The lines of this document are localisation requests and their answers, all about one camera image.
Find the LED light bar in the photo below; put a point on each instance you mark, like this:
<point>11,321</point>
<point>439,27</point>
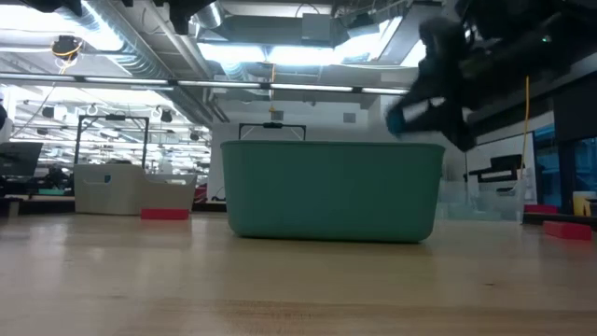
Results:
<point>308,87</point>

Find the white plastic bin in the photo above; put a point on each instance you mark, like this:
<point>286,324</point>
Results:
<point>121,196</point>

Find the black computer monitor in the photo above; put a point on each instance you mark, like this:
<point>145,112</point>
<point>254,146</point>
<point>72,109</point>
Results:
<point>18,158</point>

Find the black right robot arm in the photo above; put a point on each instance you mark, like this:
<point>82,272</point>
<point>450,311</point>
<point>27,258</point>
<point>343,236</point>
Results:
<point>513,46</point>

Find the ceiling light panel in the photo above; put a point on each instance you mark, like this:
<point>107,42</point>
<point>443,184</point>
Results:
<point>233,53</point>

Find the blue foam wedge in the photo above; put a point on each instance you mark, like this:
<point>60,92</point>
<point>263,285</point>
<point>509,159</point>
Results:
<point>395,122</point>

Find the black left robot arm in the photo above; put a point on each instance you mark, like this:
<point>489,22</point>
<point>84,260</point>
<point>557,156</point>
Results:
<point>51,4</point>

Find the green plastic bin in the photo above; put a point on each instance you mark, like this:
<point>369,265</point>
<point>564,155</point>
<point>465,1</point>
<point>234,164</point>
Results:
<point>331,191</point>

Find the grey wall box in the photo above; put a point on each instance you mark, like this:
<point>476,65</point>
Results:
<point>349,117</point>

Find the red bundle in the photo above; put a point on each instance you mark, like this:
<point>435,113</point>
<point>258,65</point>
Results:
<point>541,208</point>

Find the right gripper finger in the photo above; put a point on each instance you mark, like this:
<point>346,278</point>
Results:
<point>420,94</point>
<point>452,126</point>

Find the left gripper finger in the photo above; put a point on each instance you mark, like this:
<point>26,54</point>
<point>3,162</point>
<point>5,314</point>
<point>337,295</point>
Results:
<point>184,11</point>

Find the black background rig frame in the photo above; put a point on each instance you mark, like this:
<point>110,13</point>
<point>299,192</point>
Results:
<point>273,125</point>
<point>112,117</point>

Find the clear plastic bin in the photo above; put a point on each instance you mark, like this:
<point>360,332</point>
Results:
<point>480,203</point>

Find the red rectangular foam block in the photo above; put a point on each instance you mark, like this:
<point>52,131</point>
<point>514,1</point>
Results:
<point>566,230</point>
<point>165,214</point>

